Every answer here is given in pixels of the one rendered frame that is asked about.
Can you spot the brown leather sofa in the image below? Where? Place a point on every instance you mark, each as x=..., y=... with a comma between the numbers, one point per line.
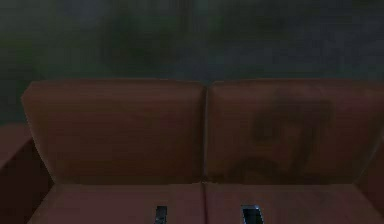
x=120, y=133

